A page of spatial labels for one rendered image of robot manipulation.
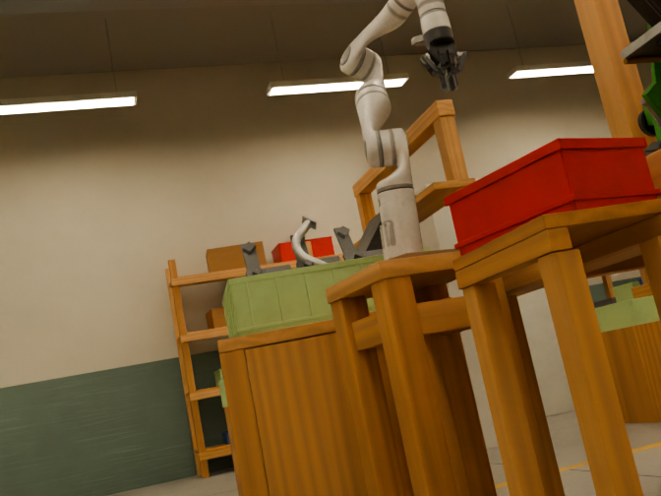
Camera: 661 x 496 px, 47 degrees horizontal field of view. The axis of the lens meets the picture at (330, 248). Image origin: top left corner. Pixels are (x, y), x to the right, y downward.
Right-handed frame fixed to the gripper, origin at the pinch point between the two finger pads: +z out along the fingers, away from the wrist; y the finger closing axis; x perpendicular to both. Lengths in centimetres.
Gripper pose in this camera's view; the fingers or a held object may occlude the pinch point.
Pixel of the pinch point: (449, 83)
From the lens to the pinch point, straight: 200.5
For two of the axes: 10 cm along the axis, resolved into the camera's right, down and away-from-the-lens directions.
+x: -2.7, 2.3, 9.3
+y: 9.4, -1.3, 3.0
